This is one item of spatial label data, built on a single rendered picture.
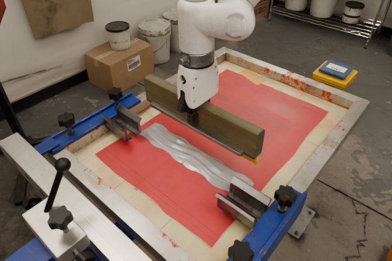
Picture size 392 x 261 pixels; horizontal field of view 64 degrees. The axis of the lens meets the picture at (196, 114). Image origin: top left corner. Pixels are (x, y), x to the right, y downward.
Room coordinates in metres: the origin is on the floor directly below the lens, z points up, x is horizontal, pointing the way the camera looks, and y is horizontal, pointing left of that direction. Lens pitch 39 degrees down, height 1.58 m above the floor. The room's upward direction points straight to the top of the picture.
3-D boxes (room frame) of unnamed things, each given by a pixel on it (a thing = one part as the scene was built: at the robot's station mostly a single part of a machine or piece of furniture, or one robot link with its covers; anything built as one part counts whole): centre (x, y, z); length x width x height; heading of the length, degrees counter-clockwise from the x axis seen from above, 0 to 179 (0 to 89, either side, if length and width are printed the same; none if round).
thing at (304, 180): (0.70, -0.08, 0.97); 0.79 x 0.58 x 0.04; 139
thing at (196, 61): (0.60, 0.00, 1.26); 0.09 x 0.07 x 0.03; 139
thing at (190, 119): (0.58, 0.02, 1.11); 0.03 x 0.03 x 0.07; 49
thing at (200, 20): (0.59, -0.04, 1.33); 0.15 x 0.10 x 0.11; 85
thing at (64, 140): (0.70, 0.29, 0.98); 0.30 x 0.05 x 0.07; 139
